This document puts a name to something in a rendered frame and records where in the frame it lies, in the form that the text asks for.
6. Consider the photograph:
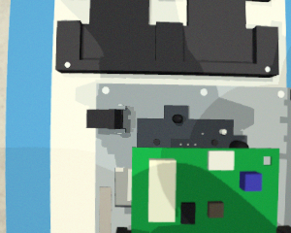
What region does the green circuit board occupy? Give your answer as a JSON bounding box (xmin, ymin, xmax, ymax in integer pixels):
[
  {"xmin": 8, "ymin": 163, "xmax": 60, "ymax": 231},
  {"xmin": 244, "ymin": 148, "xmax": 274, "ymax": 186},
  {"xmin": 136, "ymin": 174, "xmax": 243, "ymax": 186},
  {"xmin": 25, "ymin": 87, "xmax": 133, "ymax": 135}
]
[{"xmin": 131, "ymin": 148, "xmax": 279, "ymax": 233}]

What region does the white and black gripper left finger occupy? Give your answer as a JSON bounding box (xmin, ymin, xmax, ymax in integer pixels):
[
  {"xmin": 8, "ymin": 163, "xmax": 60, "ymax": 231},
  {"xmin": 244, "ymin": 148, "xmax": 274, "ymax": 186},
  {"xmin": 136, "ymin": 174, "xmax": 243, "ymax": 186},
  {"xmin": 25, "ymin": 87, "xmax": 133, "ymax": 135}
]
[{"xmin": 115, "ymin": 227, "xmax": 132, "ymax": 233}]

